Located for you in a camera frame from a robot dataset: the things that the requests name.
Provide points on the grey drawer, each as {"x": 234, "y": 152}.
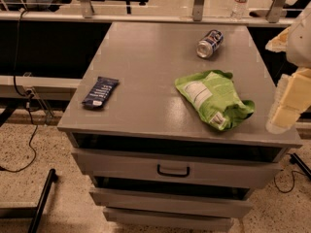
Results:
{"x": 169, "y": 203}
{"x": 142, "y": 166}
{"x": 168, "y": 220}

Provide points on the black metal leg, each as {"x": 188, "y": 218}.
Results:
{"x": 51, "y": 178}
{"x": 295, "y": 159}

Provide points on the clear plastic water bottle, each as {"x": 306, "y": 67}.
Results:
{"x": 239, "y": 6}

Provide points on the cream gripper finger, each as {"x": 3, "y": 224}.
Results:
{"x": 279, "y": 43}
{"x": 292, "y": 98}

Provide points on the black metal leg left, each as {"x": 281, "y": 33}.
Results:
{"x": 51, "y": 178}

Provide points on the metal railing frame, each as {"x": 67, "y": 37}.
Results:
{"x": 201, "y": 11}

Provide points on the green chip bag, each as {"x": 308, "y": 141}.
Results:
{"x": 214, "y": 97}

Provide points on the top grey drawer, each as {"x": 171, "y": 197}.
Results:
{"x": 142, "y": 166}

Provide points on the middle grey drawer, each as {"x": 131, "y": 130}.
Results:
{"x": 169, "y": 203}

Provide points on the blue silver soda can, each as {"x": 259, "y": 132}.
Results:
{"x": 209, "y": 43}

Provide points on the grey drawer cabinet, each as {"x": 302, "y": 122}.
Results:
{"x": 146, "y": 113}

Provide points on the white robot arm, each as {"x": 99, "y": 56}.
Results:
{"x": 298, "y": 50}

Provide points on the black metal leg right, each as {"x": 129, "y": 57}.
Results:
{"x": 295, "y": 159}

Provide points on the dark blue rxbar wrapper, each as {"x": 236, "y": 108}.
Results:
{"x": 100, "y": 93}

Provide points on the black drawer handle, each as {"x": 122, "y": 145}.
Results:
{"x": 173, "y": 173}

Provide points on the bottom grey drawer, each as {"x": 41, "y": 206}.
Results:
{"x": 168, "y": 220}

